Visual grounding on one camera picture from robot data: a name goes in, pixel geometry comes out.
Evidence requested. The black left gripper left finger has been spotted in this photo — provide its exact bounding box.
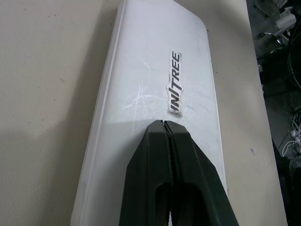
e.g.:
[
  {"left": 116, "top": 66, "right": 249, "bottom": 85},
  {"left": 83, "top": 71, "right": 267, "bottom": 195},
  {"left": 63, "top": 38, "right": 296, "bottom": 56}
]
[{"left": 118, "top": 119, "right": 172, "bottom": 226}]

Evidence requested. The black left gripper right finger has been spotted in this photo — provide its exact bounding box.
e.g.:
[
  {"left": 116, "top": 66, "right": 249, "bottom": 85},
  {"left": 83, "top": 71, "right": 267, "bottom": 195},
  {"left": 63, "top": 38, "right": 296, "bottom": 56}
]
[{"left": 164, "top": 120, "right": 238, "bottom": 226}]

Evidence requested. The white plastic pencil case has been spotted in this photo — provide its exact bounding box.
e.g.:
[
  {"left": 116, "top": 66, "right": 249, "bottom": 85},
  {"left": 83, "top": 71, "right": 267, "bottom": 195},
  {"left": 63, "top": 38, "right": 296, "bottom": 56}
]
[{"left": 69, "top": 0, "right": 228, "bottom": 226}]

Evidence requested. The grey perforated box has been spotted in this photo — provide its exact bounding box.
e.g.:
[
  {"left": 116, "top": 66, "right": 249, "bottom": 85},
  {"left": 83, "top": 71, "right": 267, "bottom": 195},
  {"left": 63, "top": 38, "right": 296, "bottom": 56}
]
[{"left": 287, "top": 157, "right": 301, "bottom": 178}]

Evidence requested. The white cable bundle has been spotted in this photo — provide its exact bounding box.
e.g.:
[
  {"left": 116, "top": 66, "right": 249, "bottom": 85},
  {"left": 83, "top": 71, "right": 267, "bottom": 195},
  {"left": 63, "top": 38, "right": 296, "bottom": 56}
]
[{"left": 280, "top": 112, "right": 301, "bottom": 157}]

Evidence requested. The black cable loop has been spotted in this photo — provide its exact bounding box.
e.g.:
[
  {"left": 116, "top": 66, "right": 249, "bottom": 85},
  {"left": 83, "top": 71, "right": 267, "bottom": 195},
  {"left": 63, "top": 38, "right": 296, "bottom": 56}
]
[{"left": 287, "top": 32, "right": 301, "bottom": 91}]

